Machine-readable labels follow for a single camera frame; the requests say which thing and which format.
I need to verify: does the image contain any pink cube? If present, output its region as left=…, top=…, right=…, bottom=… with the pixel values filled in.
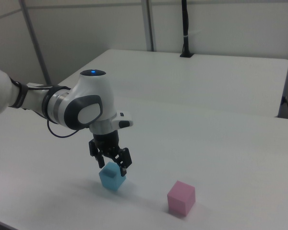
left=167, top=180, right=196, bottom=218

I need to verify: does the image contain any black camera stand pole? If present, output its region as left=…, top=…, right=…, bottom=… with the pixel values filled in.
left=180, top=0, right=195, bottom=58

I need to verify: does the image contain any white adjacent table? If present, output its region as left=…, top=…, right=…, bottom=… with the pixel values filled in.
left=57, top=49, right=288, bottom=118

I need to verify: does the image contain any gray partition post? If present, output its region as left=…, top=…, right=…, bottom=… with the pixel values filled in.
left=142, top=0, right=157, bottom=51

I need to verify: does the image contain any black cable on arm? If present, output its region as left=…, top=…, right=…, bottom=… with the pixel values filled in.
left=47, top=117, right=89, bottom=139

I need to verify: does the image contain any blue cube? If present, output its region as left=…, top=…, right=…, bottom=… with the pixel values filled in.
left=98, top=161, right=127, bottom=192

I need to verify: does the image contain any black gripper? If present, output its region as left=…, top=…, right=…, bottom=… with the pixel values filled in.
left=88, top=130, right=132, bottom=178

